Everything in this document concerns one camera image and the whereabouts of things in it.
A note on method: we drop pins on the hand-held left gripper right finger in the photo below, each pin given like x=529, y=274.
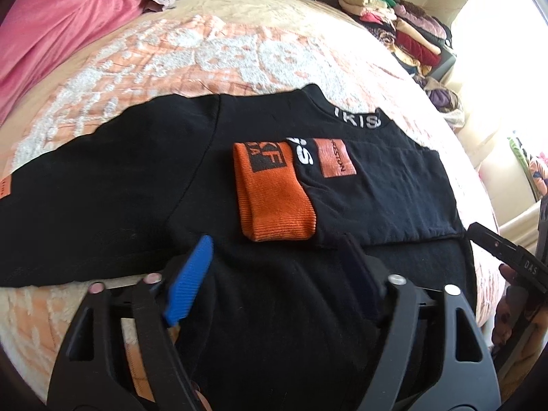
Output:
x=361, y=274

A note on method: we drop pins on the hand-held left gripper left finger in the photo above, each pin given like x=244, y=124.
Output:
x=188, y=278

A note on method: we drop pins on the black sweatshirt with orange cuffs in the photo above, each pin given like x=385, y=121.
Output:
x=171, y=158

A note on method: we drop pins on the white bag of loose clothes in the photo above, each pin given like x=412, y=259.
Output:
x=447, y=105

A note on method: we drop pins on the pile of folded clothes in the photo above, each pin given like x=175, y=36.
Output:
x=411, y=38

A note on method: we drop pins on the person's right hand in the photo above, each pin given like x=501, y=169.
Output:
x=503, y=321

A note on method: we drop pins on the colourful cloth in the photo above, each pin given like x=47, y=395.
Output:
x=533, y=162

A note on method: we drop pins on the peach and white patterned bedspread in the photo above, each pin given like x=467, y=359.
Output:
x=214, y=51

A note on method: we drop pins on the pink blanket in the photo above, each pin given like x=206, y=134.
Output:
x=51, y=30

